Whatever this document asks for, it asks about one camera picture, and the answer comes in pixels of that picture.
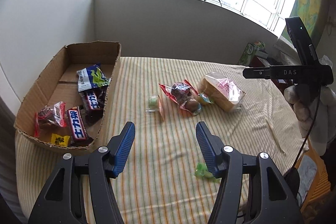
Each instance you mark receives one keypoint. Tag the brown cardboard box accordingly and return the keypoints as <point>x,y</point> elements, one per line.
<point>58,82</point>

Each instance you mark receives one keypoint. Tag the green yellow wall map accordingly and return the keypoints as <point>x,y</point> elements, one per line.
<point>313,14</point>

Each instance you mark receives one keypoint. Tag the white gloved right hand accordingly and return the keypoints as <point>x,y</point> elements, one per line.
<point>315,119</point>

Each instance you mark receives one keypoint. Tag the clear green candy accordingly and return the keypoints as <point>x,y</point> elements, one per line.
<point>153,103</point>

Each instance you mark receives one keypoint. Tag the striped yellow tablecloth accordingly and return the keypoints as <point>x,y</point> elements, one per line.
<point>158,184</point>

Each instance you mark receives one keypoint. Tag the green carton box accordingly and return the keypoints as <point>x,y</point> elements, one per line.
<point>249,52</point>

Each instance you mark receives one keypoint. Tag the yellow jelly cup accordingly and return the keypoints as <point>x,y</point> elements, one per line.
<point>204,99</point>

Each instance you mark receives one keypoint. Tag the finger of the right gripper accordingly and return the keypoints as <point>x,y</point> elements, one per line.
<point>256,73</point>

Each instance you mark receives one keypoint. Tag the blue white snack packet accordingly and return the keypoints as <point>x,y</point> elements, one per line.
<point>91,77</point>

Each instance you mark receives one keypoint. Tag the large Snickers bar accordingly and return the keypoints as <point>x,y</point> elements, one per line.
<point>76,125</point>

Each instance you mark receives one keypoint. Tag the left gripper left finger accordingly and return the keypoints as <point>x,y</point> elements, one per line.
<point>81,184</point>

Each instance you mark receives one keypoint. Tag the red clear snack bag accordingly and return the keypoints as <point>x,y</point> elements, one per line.
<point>179,93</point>

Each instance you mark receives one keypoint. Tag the yellow candy packet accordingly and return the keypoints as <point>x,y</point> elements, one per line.
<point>61,141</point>

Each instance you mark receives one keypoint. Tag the small Snickers bar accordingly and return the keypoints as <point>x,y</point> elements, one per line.
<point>93,101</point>

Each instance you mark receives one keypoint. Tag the red clear dates bag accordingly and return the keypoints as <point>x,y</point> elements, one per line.
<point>50,117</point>

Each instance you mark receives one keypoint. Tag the brown jelly cup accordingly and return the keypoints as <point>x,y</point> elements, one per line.
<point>193,106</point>

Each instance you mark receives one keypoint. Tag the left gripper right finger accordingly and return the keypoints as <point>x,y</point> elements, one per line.
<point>270,198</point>

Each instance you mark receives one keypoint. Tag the bagged sliced bread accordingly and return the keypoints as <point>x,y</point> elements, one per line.
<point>222,90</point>

